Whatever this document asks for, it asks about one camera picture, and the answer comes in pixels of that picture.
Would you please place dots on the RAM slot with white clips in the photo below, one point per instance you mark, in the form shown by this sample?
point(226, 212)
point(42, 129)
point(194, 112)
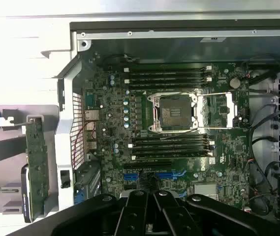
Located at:
point(166, 80)
point(169, 143)
point(166, 69)

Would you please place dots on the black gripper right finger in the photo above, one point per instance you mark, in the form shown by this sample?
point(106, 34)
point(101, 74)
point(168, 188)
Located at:
point(174, 216)

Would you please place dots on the silver coin cell battery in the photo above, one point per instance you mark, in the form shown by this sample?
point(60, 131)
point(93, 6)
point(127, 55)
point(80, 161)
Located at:
point(235, 83)

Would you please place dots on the RAM slot with black clips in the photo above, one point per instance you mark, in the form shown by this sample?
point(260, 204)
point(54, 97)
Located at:
point(166, 86)
point(169, 137)
point(166, 75)
point(169, 149)

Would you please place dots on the green motherboard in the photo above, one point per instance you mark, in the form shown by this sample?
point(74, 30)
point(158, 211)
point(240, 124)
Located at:
point(228, 152)

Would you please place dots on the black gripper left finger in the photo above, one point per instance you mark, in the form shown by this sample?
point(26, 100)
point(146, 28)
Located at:
point(132, 216)

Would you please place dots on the silver socket cover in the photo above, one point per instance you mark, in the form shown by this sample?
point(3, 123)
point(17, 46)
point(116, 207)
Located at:
point(200, 115)

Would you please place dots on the grey parts rack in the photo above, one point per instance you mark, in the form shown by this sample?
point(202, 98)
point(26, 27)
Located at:
point(7, 172)

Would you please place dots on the open dark PC case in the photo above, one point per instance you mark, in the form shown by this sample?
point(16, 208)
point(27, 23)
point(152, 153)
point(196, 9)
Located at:
point(66, 110)

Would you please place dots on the silver chipset heat sink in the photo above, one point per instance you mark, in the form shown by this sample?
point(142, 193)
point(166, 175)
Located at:
point(205, 191)

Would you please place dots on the CPU socket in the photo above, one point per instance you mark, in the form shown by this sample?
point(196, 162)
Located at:
point(174, 113)

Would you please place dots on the blue expansion slot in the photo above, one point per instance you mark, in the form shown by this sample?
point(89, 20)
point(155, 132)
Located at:
point(170, 175)

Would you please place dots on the long black expansion slot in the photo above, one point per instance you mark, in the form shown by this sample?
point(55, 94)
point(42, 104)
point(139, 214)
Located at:
point(147, 164)

